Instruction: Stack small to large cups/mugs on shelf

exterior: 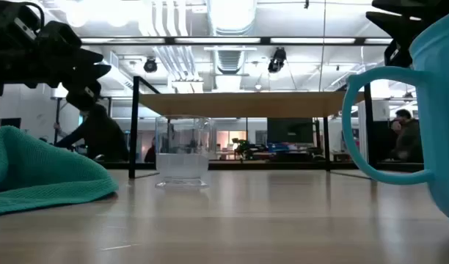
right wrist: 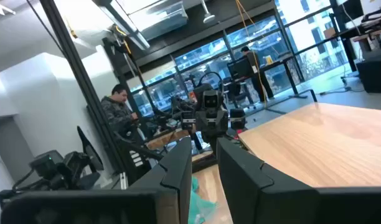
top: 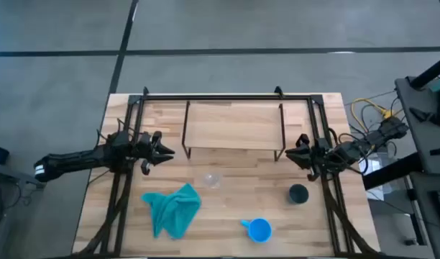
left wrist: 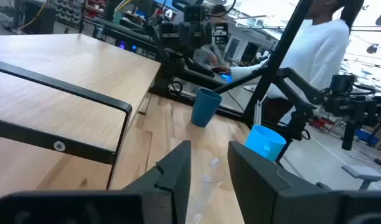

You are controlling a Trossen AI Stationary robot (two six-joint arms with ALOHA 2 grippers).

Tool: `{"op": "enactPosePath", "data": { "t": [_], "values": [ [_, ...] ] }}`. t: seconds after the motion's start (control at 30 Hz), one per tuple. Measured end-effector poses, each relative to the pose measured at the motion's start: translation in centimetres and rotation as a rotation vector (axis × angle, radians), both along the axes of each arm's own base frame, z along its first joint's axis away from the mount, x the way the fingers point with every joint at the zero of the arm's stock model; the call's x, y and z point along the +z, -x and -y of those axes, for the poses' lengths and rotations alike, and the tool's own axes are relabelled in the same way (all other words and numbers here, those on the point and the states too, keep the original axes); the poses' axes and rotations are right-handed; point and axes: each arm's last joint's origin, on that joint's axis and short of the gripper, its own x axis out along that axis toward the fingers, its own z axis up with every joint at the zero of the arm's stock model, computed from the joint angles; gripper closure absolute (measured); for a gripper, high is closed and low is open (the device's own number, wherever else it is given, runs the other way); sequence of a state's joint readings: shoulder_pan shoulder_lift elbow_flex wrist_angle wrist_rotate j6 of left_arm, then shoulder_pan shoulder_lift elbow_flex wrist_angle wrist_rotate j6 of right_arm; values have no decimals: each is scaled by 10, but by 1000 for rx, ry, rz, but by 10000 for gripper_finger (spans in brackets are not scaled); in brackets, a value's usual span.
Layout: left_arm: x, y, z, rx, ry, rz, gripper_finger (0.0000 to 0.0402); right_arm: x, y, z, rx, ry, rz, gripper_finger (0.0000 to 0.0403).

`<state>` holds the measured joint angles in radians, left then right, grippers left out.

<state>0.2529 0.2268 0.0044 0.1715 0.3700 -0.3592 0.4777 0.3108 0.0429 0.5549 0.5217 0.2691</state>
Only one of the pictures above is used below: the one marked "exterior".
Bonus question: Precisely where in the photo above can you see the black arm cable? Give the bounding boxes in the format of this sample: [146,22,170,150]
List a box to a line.
[21,1,46,31]

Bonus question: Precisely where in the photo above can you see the person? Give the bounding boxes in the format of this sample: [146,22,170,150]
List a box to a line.
[390,109,424,163]
[53,103,131,163]
[144,137,158,164]

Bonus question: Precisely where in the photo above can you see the black overhead light bar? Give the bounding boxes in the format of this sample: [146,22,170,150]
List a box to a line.
[79,35,394,47]

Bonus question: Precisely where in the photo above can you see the wooden table with black frame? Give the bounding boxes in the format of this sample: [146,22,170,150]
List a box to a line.
[128,76,378,180]

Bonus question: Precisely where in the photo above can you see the black low table rail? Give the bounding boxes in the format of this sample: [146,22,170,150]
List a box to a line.
[99,161,425,173]

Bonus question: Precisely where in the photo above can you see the silver ceiling air duct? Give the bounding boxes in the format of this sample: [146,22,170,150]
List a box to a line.
[205,0,258,76]

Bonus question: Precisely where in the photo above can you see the green potted plant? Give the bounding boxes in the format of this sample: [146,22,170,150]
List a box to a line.
[232,138,253,161]

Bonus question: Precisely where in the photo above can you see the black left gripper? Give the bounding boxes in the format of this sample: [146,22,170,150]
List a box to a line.
[32,20,112,112]

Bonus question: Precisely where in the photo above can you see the dark monitor screen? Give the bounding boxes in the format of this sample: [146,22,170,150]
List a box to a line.
[266,117,314,144]

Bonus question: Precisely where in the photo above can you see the teal waffle cloth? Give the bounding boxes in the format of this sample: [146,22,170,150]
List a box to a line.
[0,125,120,217]

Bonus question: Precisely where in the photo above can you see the clear plastic cup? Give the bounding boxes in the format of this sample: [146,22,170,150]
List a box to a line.
[154,115,211,190]

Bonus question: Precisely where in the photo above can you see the light blue plastic mug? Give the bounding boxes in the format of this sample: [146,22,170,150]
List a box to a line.
[341,9,449,225]

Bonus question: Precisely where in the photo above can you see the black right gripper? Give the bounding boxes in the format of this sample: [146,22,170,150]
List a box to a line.
[365,0,449,69]

